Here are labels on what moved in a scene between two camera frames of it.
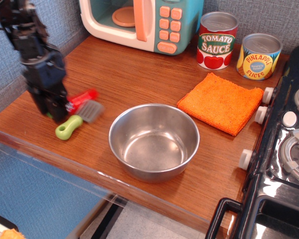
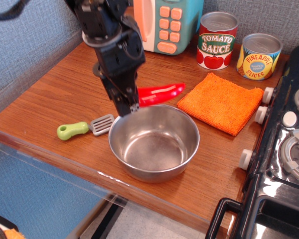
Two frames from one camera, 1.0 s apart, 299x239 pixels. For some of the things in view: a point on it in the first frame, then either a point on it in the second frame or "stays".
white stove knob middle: (260, 113) stays
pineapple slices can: (258, 56) stays
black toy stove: (276, 205) stays
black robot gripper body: (44, 74) → (118, 62)
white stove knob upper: (267, 95) stays
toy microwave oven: (168, 27) stays
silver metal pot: (154, 143) stays
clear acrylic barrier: (37, 193) stays
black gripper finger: (57, 106) → (126, 105)
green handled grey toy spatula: (92, 112) → (98, 126)
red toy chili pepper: (75, 99) → (150, 95)
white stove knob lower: (244, 159) stays
